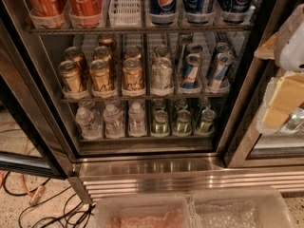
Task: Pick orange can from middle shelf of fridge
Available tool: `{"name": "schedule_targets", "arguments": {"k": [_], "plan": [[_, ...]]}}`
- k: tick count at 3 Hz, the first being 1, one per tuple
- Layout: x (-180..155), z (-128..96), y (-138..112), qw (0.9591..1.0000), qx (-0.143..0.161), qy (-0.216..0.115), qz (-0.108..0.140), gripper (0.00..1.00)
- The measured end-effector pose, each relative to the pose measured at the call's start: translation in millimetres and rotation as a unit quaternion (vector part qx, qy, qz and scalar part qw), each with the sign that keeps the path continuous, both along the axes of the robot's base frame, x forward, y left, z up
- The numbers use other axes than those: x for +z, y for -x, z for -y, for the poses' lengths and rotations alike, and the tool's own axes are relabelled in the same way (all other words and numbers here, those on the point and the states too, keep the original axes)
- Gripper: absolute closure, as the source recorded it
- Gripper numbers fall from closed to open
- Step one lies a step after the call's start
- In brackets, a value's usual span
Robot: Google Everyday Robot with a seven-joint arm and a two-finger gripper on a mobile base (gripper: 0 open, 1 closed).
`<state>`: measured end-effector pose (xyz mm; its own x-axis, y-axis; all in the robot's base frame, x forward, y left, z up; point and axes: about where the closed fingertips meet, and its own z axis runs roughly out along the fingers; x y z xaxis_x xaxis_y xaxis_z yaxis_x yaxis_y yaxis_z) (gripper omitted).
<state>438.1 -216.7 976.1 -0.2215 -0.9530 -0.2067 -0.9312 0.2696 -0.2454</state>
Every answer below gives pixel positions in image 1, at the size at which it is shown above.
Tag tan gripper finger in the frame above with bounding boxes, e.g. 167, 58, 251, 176
269, 72, 304, 113
256, 106, 289, 135

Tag orange can column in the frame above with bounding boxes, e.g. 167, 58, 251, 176
89, 59, 114, 92
93, 45, 117, 78
98, 34, 117, 52
123, 58, 144, 91
123, 46, 142, 60

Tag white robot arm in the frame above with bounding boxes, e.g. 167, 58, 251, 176
255, 4, 304, 135

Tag fridge door right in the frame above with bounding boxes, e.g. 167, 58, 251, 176
218, 0, 304, 168

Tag green can front right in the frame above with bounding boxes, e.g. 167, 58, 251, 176
196, 108, 217, 135

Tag red bull can front right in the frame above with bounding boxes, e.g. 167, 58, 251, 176
207, 53, 234, 89

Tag red bull can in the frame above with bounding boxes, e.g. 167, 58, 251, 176
181, 54, 202, 89
212, 42, 233, 61
207, 53, 234, 89
185, 43, 203, 56
175, 35, 192, 73

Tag red bull can back right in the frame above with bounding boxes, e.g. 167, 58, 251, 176
212, 42, 233, 61

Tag green can front middle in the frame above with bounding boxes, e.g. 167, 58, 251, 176
173, 110, 192, 136

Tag red bull can front left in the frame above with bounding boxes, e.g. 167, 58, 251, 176
181, 54, 202, 89

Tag red bull can back left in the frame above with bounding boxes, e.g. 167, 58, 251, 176
185, 43, 203, 56

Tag red bull can rear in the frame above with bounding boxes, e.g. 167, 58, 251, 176
175, 35, 192, 73

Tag silver can front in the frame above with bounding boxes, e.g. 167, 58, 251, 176
152, 58, 173, 90

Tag silver can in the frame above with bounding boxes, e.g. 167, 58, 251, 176
153, 45, 171, 60
152, 58, 173, 90

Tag silver can back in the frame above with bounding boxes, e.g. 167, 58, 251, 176
153, 45, 171, 60

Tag orange can front left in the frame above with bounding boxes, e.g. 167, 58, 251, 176
58, 60, 85, 93

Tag orange can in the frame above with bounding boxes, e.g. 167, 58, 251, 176
64, 47, 89, 81
58, 60, 85, 93

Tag orange can back left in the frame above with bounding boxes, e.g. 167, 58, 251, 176
64, 47, 89, 81

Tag fridge glass door left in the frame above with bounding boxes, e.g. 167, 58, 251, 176
0, 2, 73, 179

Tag right clear plastic bin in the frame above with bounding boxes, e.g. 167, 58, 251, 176
190, 187, 296, 228

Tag clear plastic bin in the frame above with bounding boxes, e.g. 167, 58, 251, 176
190, 187, 296, 228
94, 194, 193, 228

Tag right water bottle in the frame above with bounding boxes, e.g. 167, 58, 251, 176
128, 102, 146, 137

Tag water bottle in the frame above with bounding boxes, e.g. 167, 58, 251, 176
76, 107, 102, 140
103, 104, 124, 139
128, 102, 146, 137

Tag middle water bottle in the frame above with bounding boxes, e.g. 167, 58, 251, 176
103, 104, 124, 139

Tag left clear plastic bin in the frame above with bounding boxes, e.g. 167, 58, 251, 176
94, 194, 193, 228

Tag left water bottle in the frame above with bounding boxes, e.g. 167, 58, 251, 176
76, 107, 102, 140

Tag empty white plastic tray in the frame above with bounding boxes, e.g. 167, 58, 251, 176
108, 0, 142, 28

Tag middle wire shelf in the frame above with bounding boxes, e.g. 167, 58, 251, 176
60, 93, 229, 103

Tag wire shelf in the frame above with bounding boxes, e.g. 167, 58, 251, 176
28, 25, 253, 35
60, 93, 229, 103

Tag black cables on floor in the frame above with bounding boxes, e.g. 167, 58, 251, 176
0, 170, 97, 228

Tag upper wire shelf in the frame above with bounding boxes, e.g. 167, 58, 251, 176
28, 25, 253, 35

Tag orange extension cord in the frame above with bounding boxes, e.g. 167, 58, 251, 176
0, 121, 47, 206

